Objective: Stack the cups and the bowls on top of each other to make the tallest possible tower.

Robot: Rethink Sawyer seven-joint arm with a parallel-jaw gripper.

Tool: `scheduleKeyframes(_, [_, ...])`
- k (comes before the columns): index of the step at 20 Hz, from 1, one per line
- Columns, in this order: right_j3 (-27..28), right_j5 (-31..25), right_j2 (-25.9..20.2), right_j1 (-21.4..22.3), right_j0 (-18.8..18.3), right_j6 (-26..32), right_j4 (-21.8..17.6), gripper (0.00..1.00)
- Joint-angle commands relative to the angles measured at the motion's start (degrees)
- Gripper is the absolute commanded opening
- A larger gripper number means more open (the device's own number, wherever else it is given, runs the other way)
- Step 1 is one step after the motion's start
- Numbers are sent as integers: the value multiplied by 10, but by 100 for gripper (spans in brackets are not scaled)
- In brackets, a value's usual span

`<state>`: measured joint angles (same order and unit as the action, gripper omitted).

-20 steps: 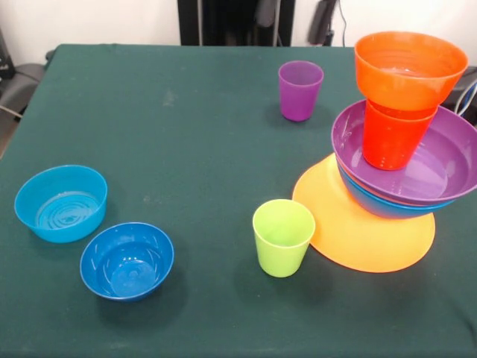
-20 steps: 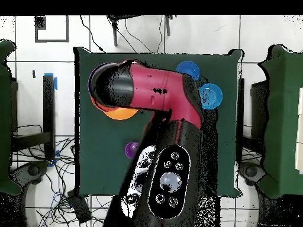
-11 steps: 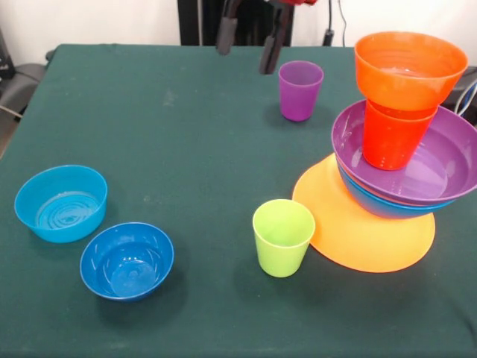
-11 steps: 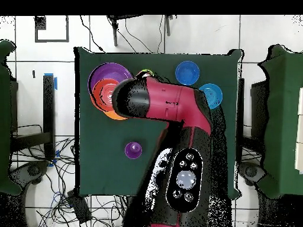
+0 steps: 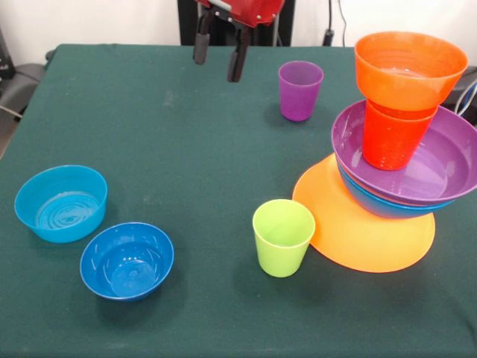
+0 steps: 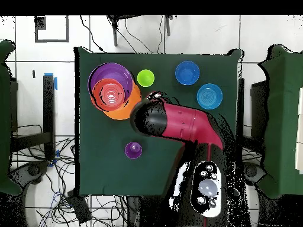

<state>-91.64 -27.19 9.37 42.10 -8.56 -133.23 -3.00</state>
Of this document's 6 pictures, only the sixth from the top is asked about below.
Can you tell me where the black square floor frame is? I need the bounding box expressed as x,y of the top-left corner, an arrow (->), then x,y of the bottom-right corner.
34,15 -> 70,43

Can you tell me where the purple bowl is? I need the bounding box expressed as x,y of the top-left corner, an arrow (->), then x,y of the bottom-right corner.
87,62 -> 134,105

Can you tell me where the green cup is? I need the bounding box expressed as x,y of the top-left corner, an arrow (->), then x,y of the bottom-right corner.
137,69 -> 155,87

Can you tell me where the black table frame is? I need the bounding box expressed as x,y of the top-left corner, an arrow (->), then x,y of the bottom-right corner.
10,74 -> 56,161

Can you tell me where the dark green tablecloth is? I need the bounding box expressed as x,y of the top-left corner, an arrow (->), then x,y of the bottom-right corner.
74,46 -> 242,197

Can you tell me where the black tripod stand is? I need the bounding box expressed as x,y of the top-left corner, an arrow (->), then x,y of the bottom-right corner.
107,14 -> 175,47

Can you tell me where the black chair base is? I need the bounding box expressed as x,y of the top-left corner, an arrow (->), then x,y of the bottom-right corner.
9,160 -> 49,187
243,161 -> 267,186

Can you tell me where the black power strip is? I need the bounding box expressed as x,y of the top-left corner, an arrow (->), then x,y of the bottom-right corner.
66,190 -> 92,224

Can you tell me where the small orange bowl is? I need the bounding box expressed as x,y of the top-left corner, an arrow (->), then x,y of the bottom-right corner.
90,78 -> 126,112

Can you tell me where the purple cup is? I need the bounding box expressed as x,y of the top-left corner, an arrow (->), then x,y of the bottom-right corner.
124,141 -> 143,160

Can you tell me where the flat-bottomed light blue bowl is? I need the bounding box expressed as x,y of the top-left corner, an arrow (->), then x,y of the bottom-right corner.
196,83 -> 224,111

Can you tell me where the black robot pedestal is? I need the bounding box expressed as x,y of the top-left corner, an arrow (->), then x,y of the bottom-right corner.
126,195 -> 180,227

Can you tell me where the large yellow-orange bowl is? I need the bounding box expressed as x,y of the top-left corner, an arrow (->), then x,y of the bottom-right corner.
103,81 -> 143,121

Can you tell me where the dark blue bowl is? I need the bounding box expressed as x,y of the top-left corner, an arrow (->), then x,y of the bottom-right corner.
175,60 -> 201,86

